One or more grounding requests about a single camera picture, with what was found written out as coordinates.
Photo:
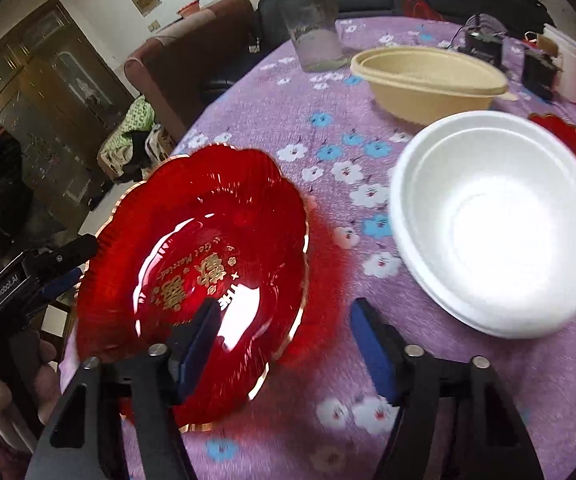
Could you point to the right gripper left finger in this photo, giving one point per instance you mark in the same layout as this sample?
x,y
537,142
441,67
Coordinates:
x,y
84,440

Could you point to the black jar cork lid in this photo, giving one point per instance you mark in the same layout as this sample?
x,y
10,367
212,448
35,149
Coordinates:
x,y
539,74

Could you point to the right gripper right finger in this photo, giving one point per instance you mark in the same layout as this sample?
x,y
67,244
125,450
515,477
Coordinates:
x,y
455,420

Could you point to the black cylindrical motor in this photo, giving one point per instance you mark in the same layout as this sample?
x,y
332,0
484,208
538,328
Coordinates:
x,y
483,39

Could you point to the bare left hand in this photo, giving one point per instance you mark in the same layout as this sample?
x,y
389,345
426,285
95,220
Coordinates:
x,y
29,389

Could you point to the black leather sofa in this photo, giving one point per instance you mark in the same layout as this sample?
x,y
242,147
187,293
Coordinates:
x,y
269,31

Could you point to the clear bottle green lid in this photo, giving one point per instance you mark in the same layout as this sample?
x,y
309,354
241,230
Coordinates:
x,y
311,25

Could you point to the dark wooden cabinet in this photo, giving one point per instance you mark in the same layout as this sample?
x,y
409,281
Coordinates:
x,y
61,101

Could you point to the brown armchair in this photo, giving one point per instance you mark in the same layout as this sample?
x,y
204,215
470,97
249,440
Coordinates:
x,y
169,68

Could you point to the red plastic bag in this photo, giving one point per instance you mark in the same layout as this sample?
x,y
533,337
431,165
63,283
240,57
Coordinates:
x,y
421,9

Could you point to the beige plastic strainer bowl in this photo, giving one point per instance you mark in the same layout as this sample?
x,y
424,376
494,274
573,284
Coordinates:
x,y
423,84

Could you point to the green patterned blanket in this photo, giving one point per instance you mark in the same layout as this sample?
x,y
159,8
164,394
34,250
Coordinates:
x,y
118,149

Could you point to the large white foam bowl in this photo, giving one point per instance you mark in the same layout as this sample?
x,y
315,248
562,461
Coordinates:
x,y
483,210

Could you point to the white plastic tub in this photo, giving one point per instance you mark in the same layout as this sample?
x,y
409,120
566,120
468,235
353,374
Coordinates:
x,y
565,60

